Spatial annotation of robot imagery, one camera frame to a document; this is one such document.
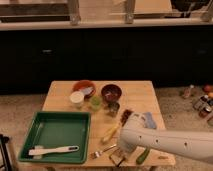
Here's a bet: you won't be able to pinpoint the wooden black eraser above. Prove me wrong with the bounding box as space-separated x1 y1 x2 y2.
109 148 126 167

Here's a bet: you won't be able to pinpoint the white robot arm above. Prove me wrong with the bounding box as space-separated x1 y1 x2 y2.
117 113 213 164

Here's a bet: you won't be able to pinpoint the purple bowl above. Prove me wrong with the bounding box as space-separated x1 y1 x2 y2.
101 84 122 102

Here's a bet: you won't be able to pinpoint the orange bowl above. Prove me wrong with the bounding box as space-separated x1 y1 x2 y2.
72 80 96 98

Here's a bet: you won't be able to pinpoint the wooden table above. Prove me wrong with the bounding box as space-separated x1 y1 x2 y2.
20 80 176 171

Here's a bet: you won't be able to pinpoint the green cup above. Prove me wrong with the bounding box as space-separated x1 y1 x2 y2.
90 96 102 111

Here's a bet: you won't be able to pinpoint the small metal cup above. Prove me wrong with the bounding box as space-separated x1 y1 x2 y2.
108 102 120 117

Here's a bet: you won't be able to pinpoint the white cup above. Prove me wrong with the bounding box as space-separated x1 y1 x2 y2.
70 91 84 107

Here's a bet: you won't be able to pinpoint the dark red grapes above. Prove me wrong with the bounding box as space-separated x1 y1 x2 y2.
121 109 133 126

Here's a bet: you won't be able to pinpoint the blue sponge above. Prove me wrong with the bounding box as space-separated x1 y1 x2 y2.
144 112 157 129

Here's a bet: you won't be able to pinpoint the metal fork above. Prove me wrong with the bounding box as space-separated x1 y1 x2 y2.
90 144 116 159

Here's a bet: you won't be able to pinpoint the green plastic tray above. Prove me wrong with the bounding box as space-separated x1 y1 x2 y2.
18 111 91 164

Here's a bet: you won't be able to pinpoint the white spatula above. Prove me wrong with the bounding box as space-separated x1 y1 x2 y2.
28 146 79 156

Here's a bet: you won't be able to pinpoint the green cucumber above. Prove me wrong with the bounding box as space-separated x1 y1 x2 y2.
136 148 150 164

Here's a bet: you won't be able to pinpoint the black object at left edge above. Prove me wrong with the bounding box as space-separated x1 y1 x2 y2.
0 134 13 171

